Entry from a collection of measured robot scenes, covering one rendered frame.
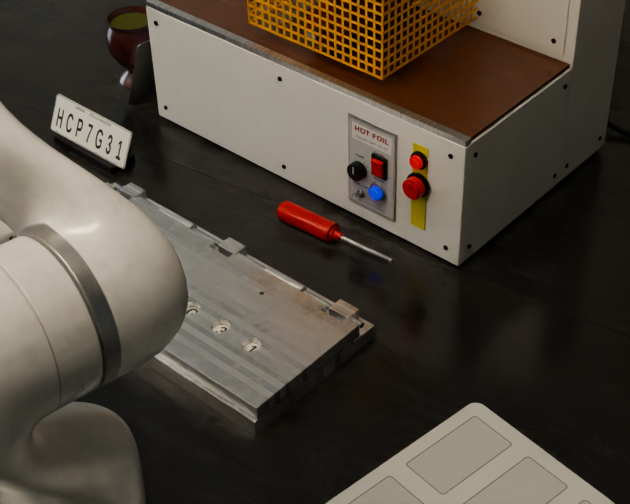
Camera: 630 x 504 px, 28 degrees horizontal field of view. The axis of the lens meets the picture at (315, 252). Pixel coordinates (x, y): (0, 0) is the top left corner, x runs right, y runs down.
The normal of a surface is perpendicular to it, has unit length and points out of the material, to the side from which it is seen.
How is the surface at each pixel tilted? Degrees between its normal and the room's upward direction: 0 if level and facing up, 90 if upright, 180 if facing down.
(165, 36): 90
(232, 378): 0
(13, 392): 79
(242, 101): 90
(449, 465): 0
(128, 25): 0
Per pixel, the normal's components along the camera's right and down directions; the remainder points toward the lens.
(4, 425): 0.71, 0.44
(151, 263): 0.68, -0.29
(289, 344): -0.03, -0.77
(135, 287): 0.61, -0.10
